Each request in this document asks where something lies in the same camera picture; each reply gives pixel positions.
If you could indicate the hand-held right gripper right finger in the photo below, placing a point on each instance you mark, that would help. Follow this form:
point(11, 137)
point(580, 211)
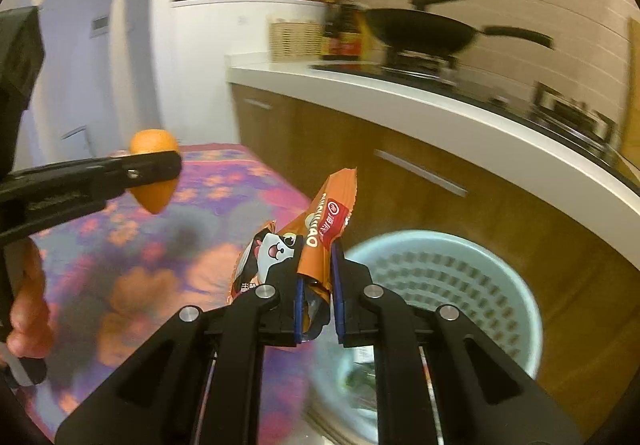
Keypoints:
point(337, 297)

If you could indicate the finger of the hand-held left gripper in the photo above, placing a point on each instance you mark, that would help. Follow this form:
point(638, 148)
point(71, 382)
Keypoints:
point(100, 180)

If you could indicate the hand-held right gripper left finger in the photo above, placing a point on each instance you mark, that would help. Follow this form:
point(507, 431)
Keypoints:
point(299, 312)

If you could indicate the orange snack wrapper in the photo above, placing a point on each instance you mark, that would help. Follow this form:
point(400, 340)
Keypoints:
point(320, 220)

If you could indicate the light blue perforated basket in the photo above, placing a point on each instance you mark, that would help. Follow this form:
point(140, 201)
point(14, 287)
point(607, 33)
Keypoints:
point(450, 275)

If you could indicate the person's left hand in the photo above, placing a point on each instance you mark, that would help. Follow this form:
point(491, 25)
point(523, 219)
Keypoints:
point(32, 315)

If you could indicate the floral blanket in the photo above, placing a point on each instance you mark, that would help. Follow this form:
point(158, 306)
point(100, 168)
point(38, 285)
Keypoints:
point(150, 275)

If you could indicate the wooden kitchen cabinet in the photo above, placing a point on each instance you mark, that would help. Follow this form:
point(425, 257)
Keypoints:
point(325, 140)

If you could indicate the woven wicker basket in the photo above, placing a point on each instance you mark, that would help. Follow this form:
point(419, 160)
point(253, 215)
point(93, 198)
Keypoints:
point(295, 40)

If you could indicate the black gas stove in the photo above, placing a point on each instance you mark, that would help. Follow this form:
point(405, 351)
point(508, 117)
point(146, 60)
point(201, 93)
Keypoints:
point(500, 97)

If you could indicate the dark sauce bottle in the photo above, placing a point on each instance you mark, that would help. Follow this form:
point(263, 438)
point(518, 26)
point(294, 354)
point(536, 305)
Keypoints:
point(332, 32)
point(352, 37)

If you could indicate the black wok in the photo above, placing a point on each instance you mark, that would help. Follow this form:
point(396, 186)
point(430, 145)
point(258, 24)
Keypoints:
point(420, 30)

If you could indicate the wall switch plate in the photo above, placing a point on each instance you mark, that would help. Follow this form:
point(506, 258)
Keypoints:
point(100, 26)

